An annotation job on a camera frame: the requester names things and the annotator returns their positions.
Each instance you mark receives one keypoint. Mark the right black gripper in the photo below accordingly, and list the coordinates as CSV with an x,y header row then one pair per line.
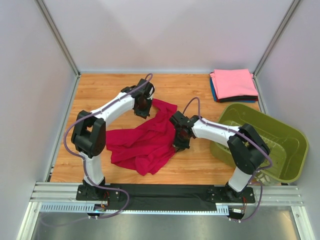
x,y
180,144

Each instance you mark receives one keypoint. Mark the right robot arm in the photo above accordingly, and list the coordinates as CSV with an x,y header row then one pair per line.
x,y
246,146

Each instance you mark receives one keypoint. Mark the pink folded t shirt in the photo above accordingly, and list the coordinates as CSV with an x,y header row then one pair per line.
x,y
231,84

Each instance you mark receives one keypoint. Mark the right aluminium frame post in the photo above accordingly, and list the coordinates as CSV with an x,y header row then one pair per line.
x,y
277,35

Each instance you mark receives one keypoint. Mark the olive green plastic basket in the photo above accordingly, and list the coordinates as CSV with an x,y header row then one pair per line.
x,y
288,146

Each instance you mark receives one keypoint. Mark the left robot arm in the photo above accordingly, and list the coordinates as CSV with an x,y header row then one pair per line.
x,y
89,134

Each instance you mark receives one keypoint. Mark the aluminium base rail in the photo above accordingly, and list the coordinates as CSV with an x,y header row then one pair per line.
x,y
61,197

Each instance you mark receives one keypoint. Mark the crimson red t shirt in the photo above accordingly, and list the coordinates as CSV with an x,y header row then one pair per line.
x,y
148,147

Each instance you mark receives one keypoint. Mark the left aluminium frame post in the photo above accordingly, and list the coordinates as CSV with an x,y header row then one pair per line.
x,y
57,35

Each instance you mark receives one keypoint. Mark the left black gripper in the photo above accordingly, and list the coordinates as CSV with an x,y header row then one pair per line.
x,y
142,112

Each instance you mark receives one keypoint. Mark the aluminium frame post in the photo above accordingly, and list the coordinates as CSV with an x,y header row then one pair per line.
x,y
57,35
277,35

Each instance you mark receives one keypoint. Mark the black folded t shirt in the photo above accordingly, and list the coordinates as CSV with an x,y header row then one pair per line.
x,y
244,99

